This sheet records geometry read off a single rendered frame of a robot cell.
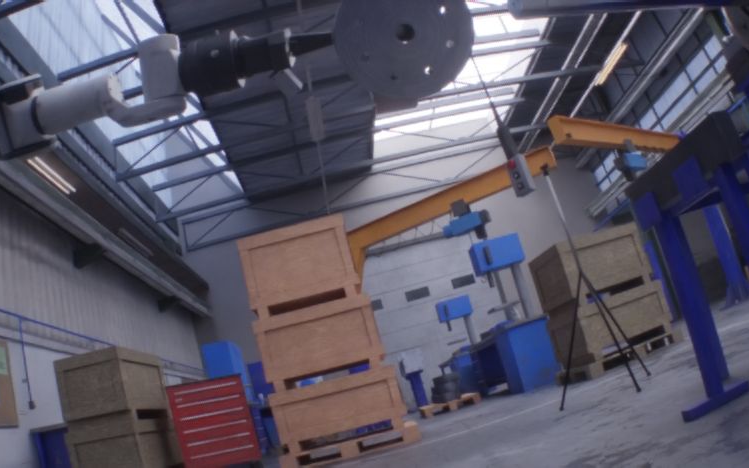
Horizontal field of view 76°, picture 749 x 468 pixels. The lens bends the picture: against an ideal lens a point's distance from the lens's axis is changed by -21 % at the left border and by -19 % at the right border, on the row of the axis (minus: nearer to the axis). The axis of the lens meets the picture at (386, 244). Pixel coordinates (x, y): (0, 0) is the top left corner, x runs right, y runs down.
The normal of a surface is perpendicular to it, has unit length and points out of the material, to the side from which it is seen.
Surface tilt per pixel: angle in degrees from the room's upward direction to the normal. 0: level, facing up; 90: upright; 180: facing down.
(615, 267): 90
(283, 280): 90
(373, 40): 131
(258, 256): 90
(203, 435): 90
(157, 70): 113
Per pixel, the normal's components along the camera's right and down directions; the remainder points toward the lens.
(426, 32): 0.10, 0.43
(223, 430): 0.36, -0.34
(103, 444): -0.03, -0.25
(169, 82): 0.04, 0.14
